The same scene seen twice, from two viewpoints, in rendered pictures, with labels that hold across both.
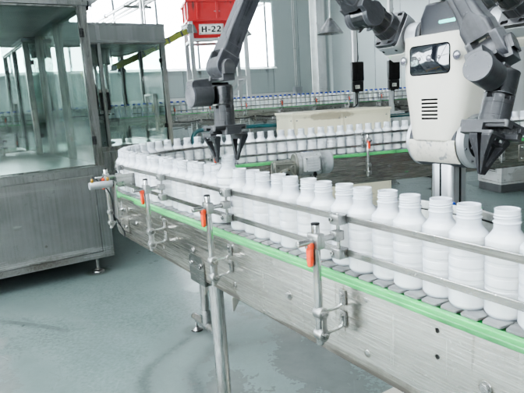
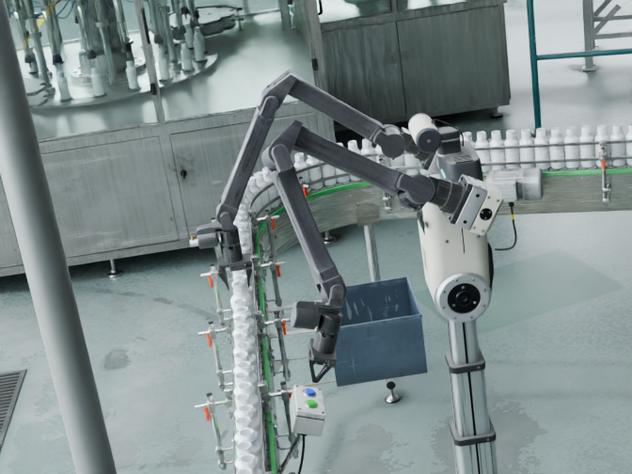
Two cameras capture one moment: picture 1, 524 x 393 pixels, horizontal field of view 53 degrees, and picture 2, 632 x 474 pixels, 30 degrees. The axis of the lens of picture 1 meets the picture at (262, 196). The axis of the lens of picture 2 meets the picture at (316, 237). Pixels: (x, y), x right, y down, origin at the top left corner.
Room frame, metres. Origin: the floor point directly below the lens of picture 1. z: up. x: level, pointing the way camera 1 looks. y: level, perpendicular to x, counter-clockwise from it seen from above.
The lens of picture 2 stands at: (-1.29, -1.88, 2.69)
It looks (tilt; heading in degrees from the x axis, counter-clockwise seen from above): 22 degrees down; 31
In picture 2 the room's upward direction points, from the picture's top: 8 degrees counter-clockwise
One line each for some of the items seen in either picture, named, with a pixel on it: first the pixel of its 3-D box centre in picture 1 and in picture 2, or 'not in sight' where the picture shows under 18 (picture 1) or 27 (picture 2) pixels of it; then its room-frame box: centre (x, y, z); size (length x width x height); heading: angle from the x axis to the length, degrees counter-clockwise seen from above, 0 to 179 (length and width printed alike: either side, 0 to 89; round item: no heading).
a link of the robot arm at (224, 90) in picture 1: (221, 95); (228, 235); (1.45, 0.09, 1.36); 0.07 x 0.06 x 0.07; 122
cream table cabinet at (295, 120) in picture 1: (333, 164); not in sight; (5.77, -0.80, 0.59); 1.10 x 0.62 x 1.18; 104
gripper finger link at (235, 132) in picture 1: (231, 143); (242, 274); (1.46, 0.07, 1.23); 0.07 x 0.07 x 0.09; 32
